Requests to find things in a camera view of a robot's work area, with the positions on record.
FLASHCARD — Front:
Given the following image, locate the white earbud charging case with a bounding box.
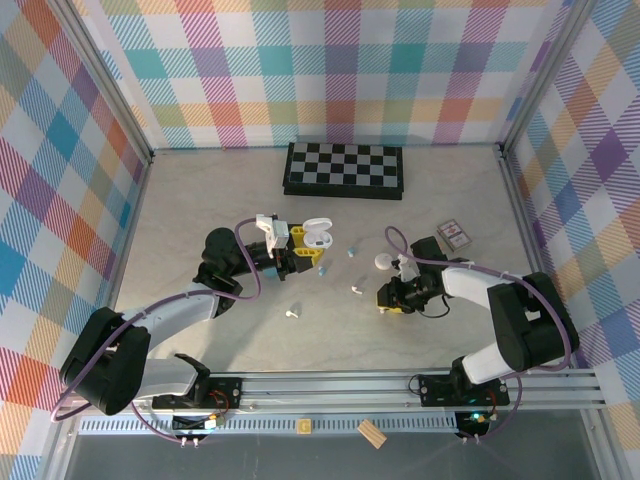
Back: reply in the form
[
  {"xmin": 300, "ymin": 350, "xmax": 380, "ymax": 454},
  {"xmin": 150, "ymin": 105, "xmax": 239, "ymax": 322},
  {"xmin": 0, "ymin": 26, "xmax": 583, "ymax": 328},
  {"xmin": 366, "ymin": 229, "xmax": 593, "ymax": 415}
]
[{"xmin": 301, "ymin": 215, "xmax": 335, "ymax": 250}]

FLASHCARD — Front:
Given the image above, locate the red playing card box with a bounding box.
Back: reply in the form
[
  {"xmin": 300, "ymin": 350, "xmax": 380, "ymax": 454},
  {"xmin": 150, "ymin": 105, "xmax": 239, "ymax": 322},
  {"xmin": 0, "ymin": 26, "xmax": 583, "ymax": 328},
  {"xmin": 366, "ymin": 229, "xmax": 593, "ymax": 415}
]
[{"xmin": 435, "ymin": 218, "xmax": 474, "ymax": 253}]

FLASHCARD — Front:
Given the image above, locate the black folding chessboard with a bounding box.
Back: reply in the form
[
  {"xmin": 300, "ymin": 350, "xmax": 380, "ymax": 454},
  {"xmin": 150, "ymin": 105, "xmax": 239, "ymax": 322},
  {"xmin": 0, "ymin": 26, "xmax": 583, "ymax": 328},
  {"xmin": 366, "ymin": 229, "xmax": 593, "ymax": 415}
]
[{"xmin": 282, "ymin": 141, "xmax": 405, "ymax": 202}]

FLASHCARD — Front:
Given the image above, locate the wooden block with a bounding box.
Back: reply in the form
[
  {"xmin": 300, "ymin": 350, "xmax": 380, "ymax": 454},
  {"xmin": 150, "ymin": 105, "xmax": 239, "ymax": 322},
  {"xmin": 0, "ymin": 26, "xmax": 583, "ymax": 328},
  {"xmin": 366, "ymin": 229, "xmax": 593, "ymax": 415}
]
[{"xmin": 357, "ymin": 419, "xmax": 389, "ymax": 448}]

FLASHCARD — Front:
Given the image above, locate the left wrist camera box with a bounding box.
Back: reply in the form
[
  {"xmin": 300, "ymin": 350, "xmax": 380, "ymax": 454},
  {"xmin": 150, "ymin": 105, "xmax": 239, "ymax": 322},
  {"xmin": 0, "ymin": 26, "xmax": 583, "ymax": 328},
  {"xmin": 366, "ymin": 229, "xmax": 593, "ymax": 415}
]
[{"xmin": 255, "ymin": 213, "xmax": 291, "ymax": 260}]

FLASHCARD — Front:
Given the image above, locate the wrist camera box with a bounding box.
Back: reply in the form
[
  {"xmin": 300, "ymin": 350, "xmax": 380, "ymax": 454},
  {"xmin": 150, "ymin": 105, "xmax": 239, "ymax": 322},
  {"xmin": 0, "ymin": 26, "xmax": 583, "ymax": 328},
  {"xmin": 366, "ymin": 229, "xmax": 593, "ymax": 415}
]
[
  {"xmin": 391, "ymin": 253, "xmax": 420, "ymax": 282},
  {"xmin": 255, "ymin": 213, "xmax": 291, "ymax": 260}
]

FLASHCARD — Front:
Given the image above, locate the thin black cable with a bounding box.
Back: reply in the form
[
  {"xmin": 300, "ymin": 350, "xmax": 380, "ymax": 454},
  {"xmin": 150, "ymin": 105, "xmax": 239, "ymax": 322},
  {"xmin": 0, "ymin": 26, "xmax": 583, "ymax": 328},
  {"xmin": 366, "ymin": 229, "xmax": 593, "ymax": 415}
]
[{"xmin": 418, "ymin": 294, "xmax": 451, "ymax": 319}]

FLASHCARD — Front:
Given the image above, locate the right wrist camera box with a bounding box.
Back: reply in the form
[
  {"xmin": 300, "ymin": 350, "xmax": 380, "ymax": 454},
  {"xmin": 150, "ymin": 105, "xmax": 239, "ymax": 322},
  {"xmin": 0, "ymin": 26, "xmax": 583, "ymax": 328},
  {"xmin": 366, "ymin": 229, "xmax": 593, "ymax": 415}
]
[{"xmin": 391, "ymin": 253, "xmax": 420, "ymax": 282}]

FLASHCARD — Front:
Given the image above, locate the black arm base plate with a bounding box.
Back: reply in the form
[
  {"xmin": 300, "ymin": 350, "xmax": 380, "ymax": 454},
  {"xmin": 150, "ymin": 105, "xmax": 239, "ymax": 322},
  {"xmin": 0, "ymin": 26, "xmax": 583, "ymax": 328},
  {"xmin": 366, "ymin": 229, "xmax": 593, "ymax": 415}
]
[
  {"xmin": 416, "ymin": 373, "xmax": 512, "ymax": 408},
  {"xmin": 151, "ymin": 375, "xmax": 245, "ymax": 412}
]

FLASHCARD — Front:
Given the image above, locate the aluminium table edge rail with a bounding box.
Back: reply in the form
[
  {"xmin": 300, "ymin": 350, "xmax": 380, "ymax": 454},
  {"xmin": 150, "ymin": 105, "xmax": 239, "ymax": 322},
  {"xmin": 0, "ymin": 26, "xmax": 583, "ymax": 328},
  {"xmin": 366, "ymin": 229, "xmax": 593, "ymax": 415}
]
[
  {"xmin": 99, "ymin": 158, "xmax": 154, "ymax": 349},
  {"xmin": 497, "ymin": 147, "xmax": 551, "ymax": 281}
]

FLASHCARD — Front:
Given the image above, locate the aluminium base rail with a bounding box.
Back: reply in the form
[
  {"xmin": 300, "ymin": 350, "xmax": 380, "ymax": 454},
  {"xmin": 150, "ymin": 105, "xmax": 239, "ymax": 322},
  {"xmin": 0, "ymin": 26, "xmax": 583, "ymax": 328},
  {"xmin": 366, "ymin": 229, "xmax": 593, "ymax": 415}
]
[{"xmin": 134, "ymin": 368, "xmax": 607, "ymax": 416}]

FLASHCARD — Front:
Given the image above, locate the grey perforated cable strip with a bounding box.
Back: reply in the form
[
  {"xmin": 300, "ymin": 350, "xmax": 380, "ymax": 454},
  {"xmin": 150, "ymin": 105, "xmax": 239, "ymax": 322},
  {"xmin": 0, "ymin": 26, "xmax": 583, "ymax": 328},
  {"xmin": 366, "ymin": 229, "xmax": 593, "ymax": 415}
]
[{"xmin": 79, "ymin": 416, "xmax": 461, "ymax": 437}]

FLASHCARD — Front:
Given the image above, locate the aluminium frame post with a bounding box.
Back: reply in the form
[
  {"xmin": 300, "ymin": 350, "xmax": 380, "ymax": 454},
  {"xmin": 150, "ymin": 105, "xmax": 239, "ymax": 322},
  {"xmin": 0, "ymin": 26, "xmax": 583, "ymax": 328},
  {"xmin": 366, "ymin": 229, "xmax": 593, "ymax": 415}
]
[
  {"xmin": 498, "ymin": 0, "xmax": 601, "ymax": 157},
  {"xmin": 48, "ymin": 0, "xmax": 155, "ymax": 166}
]

